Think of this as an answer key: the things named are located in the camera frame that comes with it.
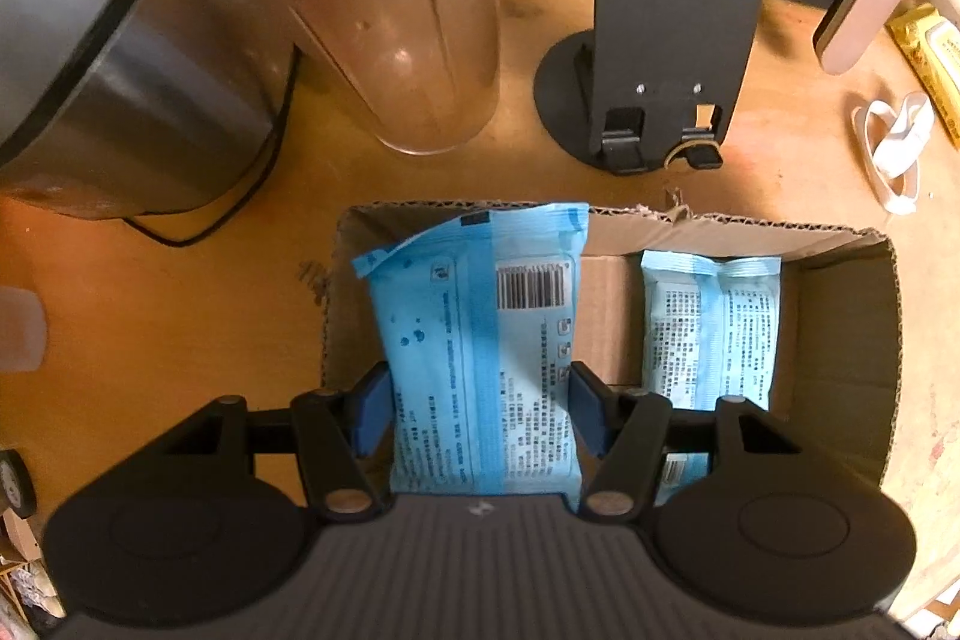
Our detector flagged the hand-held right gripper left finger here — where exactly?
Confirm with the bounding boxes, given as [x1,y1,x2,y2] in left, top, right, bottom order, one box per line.
[150,361,392,525]

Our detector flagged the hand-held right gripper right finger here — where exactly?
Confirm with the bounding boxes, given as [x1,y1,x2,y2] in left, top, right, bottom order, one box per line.
[568,360,811,522]

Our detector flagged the large blue tissue pack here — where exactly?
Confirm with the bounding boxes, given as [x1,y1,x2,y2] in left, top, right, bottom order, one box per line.
[352,201,591,495]

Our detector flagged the small blue tissue pack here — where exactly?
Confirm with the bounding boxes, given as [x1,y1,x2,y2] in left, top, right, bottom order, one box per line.
[640,248,782,487]

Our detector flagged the cardboard box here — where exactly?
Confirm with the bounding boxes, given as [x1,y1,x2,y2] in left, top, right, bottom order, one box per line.
[321,201,901,491]

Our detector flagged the wooden desktop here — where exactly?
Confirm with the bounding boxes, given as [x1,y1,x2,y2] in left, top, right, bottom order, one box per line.
[0,0,960,618]

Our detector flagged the tan rubber band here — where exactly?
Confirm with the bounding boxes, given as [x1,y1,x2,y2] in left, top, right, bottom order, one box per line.
[664,104,717,169]

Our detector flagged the frosted plastic cup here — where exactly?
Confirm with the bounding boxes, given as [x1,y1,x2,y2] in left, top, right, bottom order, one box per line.
[0,286,50,372]

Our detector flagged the black tape roll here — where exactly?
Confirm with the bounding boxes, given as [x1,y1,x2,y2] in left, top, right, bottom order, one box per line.
[0,449,37,517]

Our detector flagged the clear plastic jar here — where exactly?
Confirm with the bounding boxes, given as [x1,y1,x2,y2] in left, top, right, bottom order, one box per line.
[174,0,517,155]

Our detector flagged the wooden shoe rack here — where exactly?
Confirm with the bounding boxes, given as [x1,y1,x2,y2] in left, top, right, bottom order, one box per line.
[0,512,68,640]

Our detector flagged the silver rice cooker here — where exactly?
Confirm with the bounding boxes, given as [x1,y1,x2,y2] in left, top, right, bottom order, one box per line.
[0,0,301,217]

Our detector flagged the yellow wet wipes pack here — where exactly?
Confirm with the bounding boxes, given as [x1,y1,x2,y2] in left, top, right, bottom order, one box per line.
[887,4,960,150]

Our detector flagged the black power cable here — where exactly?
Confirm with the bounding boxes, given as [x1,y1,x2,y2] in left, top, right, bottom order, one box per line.
[124,47,301,249]

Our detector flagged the white elastic strap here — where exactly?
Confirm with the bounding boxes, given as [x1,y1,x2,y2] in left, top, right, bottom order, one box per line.
[851,92,936,216]

